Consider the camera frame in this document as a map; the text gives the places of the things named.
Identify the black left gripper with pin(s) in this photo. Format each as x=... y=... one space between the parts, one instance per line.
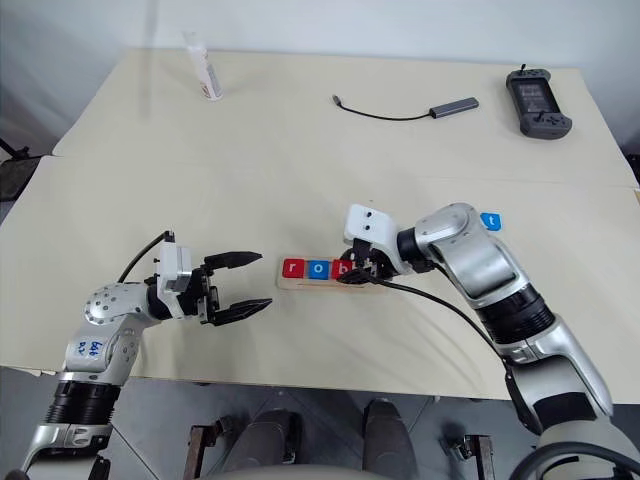
x=196 y=295

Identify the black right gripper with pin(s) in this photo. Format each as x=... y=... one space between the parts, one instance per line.
x=382 y=264

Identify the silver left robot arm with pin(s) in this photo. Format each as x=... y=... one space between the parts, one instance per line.
x=107 y=305

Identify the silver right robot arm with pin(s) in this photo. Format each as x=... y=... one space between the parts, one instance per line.
x=480 y=260

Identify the red letter b block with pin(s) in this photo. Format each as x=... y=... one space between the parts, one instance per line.
x=343 y=270

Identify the blue letter o block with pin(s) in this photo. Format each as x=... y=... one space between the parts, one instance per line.
x=318 y=269

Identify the red letter r block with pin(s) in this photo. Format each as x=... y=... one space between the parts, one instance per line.
x=293 y=268

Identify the wooden letter tray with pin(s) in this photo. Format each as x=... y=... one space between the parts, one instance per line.
x=300 y=283

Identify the blue letter t block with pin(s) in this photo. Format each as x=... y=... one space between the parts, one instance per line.
x=492 y=221

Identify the dark rounded shape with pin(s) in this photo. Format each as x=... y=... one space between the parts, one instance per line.
x=267 y=442

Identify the white squeeze tube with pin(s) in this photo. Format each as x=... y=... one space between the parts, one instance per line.
x=206 y=70

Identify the dark grey handheld controller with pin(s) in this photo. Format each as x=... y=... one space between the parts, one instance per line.
x=539 y=102

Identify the black stand base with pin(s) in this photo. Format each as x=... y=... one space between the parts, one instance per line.
x=15 y=170

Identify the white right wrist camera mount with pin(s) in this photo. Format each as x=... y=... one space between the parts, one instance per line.
x=369 y=224

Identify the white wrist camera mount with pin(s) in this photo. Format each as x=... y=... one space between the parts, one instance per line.
x=369 y=224
x=175 y=267

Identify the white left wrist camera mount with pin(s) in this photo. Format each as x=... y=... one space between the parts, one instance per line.
x=175 y=267

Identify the rusty metal bracket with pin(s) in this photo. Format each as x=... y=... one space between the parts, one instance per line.
x=477 y=457
x=200 y=450

